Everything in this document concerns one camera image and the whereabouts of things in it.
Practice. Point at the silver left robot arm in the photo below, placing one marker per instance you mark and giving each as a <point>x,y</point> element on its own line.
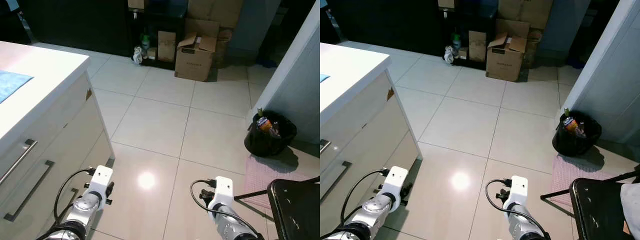
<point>375,207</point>
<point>85,207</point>

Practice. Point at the white kitchen island cabinet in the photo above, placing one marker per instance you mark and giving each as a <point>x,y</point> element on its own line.
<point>360,115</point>
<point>45,130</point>

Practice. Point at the thin black rod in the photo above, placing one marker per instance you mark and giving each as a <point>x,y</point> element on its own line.
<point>555,194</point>
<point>250,194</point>

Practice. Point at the pink floor mat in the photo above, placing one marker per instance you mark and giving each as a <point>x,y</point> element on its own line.
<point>567,172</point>
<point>262,175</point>

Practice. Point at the black trash bin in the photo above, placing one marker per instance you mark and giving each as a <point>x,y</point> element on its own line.
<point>265,145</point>
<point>572,145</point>

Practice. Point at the black chair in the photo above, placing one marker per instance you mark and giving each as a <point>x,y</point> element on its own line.
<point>595,210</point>
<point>295,210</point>

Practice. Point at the orange can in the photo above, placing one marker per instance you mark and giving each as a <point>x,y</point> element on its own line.
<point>571,124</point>
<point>264,124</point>

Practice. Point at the white cloth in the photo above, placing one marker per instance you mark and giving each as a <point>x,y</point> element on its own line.
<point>631,202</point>

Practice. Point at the large open cardboard box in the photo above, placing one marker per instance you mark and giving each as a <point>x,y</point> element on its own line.
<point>192,65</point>
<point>504,65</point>

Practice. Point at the white and black toy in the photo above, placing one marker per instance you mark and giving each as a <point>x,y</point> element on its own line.
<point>449,55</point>
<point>138,55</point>

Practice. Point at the blue cloth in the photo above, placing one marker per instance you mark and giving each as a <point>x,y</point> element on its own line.
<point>10,82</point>
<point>324,78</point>

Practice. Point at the white tall cabinet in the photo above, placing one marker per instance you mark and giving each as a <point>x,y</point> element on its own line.
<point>300,85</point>
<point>610,75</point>

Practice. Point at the small brown cardboard box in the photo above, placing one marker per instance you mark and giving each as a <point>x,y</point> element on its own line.
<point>166,47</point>
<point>477,47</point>

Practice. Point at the green bottle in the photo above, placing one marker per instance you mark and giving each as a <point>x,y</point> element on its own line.
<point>145,42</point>
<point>456,42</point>

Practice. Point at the flat cardboard box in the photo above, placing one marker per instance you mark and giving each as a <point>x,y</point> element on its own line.
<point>511,27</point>
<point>200,27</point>

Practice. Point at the dark shelf unit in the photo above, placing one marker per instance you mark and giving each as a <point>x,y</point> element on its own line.
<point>472,20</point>
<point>160,20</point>

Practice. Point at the tall cardboard box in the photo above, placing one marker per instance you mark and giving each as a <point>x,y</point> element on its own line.
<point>215,12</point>
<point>525,12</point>

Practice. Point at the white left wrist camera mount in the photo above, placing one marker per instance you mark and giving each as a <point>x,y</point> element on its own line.
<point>101,177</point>
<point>395,179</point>

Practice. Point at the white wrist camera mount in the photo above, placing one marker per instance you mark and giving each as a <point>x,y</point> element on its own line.
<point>517,189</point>
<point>101,177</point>
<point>395,179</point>
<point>222,190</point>

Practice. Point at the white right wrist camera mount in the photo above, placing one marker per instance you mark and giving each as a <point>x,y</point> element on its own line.
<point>222,190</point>
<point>517,189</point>

